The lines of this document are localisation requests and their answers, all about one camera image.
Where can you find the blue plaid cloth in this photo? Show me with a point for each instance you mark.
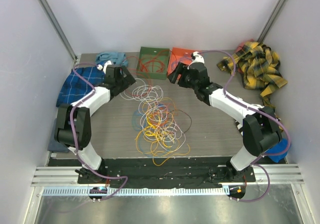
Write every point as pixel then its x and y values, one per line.
pixel 75 88

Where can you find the light blue cloth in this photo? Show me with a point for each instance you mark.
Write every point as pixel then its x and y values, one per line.
pixel 117 58

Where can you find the bright blue cloth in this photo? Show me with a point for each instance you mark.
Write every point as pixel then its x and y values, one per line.
pixel 273 153

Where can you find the green plastic bin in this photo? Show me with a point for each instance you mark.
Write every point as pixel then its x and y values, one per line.
pixel 152 63

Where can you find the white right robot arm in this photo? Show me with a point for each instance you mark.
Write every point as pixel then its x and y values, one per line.
pixel 260 132

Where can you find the white slotted cable duct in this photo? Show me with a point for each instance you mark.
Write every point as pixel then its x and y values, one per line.
pixel 126 192

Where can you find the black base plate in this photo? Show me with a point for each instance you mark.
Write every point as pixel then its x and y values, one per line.
pixel 189 173

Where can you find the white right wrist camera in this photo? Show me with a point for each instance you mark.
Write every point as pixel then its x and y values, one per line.
pixel 197 58

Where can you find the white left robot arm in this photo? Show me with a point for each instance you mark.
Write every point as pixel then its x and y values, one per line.
pixel 73 122

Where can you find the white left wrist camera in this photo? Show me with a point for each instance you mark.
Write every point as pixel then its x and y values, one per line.
pixel 103 67

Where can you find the grey blue folded cloth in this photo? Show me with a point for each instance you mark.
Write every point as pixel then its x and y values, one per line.
pixel 55 146

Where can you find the black white striped cloth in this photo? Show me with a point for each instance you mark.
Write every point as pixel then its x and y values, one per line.
pixel 239 127

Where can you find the orange plastic bin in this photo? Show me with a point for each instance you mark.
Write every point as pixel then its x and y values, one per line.
pixel 179 55

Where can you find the yellow plaid cloth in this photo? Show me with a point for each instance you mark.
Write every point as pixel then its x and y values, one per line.
pixel 259 67

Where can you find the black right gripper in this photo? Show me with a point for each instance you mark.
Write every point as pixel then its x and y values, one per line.
pixel 182 69

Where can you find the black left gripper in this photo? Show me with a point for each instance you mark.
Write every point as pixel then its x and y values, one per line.
pixel 127 81

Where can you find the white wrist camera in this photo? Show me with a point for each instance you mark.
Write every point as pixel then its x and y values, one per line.
pixel 103 67
pixel 197 58

